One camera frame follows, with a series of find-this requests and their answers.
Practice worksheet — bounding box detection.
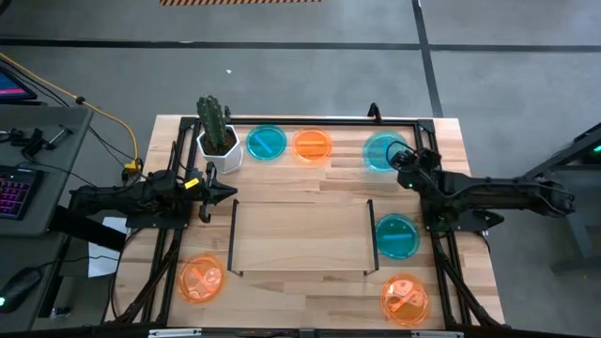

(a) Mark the white paper sheet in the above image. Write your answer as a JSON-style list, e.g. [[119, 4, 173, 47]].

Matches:
[[87, 215, 129, 279]]

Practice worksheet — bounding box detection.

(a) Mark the silver metal bracket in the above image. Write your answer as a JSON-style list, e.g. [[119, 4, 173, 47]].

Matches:
[[410, 330, 464, 338], [147, 328, 203, 338]]

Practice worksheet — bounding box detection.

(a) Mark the black aluminium table frame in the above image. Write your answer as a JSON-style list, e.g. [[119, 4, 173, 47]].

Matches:
[[105, 115, 506, 330]]

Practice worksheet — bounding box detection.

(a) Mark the black desk tool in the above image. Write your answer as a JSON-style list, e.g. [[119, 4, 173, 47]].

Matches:
[[8, 124, 74, 159]]

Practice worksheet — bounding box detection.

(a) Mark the wooden shelf with black legs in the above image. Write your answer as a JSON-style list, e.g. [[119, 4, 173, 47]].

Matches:
[[226, 198, 380, 277]]

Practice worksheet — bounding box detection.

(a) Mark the computer monitor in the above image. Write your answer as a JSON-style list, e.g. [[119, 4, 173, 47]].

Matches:
[[0, 65, 39, 102]]

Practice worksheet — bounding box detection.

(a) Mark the backlit black keyboard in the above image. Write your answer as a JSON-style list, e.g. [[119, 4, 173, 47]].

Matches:
[[0, 164, 43, 222]]

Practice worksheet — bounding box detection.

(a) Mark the orange translucent plastic plate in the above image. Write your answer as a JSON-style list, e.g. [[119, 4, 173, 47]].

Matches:
[[177, 253, 227, 305], [379, 273, 431, 329], [290, 127, 334, 165]]

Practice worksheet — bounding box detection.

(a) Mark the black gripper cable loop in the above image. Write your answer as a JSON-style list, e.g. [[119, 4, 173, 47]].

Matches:
[[385, 139, 417, 163]]

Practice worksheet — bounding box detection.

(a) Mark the blue translucent plastic plate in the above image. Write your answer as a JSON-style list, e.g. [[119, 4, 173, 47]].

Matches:
[[375, 213, 423, 261], [362, 131, 409, 174], [245, 123, 288, 162]]

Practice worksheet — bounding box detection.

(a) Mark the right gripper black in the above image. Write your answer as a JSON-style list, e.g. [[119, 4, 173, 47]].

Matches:
[[391, 146, 443, 190]]

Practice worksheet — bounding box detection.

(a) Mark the black computer mouse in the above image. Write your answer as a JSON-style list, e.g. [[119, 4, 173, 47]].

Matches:
[[0, 266, 43, 314]]

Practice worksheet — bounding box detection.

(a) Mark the grey side desk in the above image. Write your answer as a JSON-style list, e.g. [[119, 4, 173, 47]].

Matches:
[[0, 103, 95, 332]]

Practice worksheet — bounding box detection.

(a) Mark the green cactus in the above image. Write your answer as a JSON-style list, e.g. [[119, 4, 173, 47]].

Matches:
[[195, 95, 227, 156]]

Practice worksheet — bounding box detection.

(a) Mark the black neighbouring rig frame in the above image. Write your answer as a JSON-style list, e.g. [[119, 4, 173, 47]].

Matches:
[[525, 122, 601, 179]]

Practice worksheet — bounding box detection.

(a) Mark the black flat board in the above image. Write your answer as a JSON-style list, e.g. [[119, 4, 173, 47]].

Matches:
[[49, 205, 128, 253]]

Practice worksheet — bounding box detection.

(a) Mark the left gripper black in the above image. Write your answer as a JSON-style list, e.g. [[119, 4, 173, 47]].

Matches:
[[199, 161, 239, 224]]

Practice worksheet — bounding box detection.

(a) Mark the white hexagonal plant pot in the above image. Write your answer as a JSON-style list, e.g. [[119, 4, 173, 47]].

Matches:
[[195, 124, 244, 176]]

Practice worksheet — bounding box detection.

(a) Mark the yellow cable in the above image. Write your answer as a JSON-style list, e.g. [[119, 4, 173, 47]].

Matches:
[[0, 52, 141, 163]]

